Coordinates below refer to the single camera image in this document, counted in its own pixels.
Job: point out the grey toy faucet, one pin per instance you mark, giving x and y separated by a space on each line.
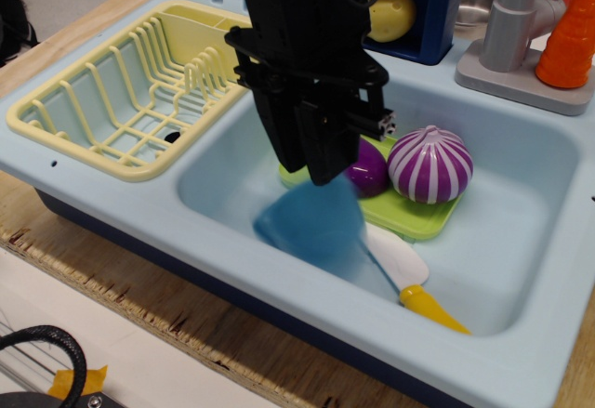
503 64

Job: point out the cream yellow drying rack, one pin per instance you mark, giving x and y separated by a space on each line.
133 104

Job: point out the blue plastic cup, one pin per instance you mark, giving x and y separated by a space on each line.
321 225

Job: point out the yellow tape piece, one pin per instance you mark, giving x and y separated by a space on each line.
63 382

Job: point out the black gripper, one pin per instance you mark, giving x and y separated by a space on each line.
300 57

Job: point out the light blue toy sink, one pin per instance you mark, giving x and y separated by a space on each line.
514 263

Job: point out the purple toy eggplant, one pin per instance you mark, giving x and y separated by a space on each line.
369 174

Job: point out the steel bowl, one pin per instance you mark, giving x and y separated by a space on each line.
473 13

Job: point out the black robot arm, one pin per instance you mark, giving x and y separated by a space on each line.
315 88

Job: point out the black bag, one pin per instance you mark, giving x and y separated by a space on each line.
16 30

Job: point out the orange toy carrot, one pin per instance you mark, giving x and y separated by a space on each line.
566 61

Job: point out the green plastic cutting board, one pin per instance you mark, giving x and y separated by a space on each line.
389 210

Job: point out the yellow toy potato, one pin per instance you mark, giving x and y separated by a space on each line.
391 19

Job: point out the purple striped toy onion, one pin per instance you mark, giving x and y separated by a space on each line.
430 165

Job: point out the white toy knife yellow handle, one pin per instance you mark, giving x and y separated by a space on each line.
407 271

